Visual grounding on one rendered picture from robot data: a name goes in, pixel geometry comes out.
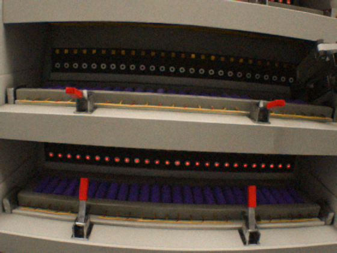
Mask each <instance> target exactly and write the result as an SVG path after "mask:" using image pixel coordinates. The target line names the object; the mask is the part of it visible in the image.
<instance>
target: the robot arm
mask: <svg viewBox="0 0 337 253"><path fill-rule="evenodd" d="M295 70H296V78H297V80H296V81H294V82H293V83H292V84H291V85H290V93H291V100H296V99H297V98H299V97H301V96H302V95H303V94H305V93H306V92H307V93H308V102H313V101H314V100H315V99H318V98H319V97H321V96H323V95H325V94H326V93H327V92H329V91H331V90H332V89H333V92H334V93H337V41H336V43H335V44H334V43H332V44H325V41H324V39H319V40H317V41H316V42H315V47H314V48H313V50H312V51H311V52H310V53H309V54H308V55H307V56H306V58H305V59H304V60H303V61H302V62H301V63H300V64H299V65H298V66H297V67H296V69H295ZM330 74H331V76H330Z"/></svg>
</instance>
